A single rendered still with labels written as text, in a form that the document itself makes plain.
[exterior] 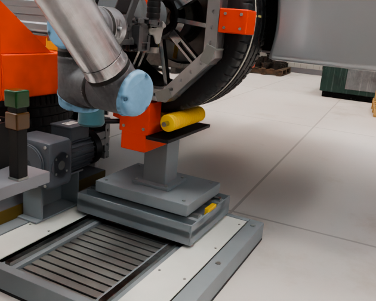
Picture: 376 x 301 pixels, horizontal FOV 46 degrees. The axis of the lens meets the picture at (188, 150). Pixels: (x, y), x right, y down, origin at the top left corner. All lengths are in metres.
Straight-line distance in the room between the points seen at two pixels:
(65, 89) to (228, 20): 0.58
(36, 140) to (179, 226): 0.58
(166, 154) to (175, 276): 0.47
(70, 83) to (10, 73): 0.76
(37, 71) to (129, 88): 0.98
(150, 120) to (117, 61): 0.69
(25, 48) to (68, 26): 0.99
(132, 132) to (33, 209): 0.50
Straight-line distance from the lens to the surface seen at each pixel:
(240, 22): 1.35
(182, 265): 1.50
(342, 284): 1.72
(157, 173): 1.71
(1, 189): 1.07
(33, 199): 1.76
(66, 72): 0.96
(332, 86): 6.73
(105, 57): 0.81
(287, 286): 1.63
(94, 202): 1.76
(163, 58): 1.57
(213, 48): 1.37
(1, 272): 1.50
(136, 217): 1.66
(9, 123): 1.07
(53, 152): 1.60
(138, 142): 1.53
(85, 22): 0.78
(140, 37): 1.12
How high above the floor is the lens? 0.83
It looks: 16 degrees down
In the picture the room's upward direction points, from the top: 5 degrees clockwise
